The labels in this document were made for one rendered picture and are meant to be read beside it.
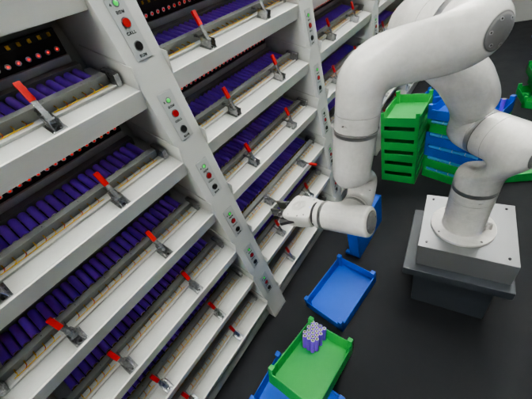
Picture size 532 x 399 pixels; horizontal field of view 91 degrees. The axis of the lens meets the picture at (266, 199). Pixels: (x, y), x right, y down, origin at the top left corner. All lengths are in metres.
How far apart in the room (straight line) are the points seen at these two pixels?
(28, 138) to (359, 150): 0.64
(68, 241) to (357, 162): 0.64
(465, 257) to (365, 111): 0.69
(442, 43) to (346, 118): 0.18
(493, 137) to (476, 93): 0.18
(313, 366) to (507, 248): 0.79
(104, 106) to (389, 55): 0.56
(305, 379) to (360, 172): 0.84
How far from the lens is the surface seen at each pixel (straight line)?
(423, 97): 1.93
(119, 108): 0.67
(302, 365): 1.23
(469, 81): 0.70
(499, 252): 1.12
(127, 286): 0.81
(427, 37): 0.55
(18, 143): 0.66
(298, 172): 1.20
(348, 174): 0.61
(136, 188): 0.72
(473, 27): 0.55
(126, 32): 0.70
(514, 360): 1.38
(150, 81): 0.70
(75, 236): 0.70
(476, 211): 1.03
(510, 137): 0.85
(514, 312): 1.47
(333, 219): 0.73
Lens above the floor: 1.23
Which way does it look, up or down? 38 degrees down
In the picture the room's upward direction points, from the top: 22 degrees counter-clockwise
